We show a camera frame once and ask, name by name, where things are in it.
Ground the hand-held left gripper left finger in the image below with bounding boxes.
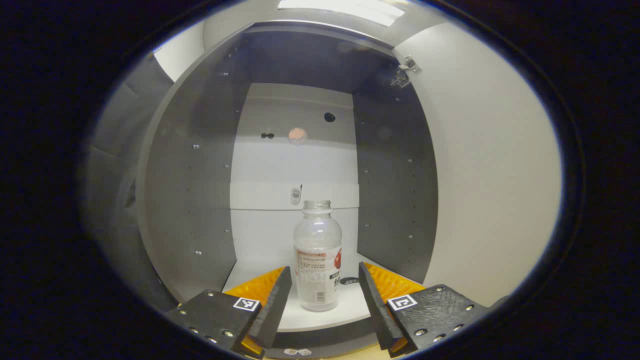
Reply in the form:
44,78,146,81
164,265,293,359

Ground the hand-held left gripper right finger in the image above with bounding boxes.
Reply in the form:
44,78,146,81
358,261,490,358

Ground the clear plastic bottle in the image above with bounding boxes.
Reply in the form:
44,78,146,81
293,199,344,312

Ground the dark grey cabinet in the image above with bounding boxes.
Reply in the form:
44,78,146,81
134,19,442,358

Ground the white cabinet shelf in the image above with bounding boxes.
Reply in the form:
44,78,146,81
221,252,383,334

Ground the metal door hinge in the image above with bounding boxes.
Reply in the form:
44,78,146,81
392,54,422,89

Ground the black backdrop cloth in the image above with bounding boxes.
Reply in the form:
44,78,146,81
80,54,177,313

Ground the large ceiling light panel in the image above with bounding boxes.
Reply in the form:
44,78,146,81
277,0,406,27

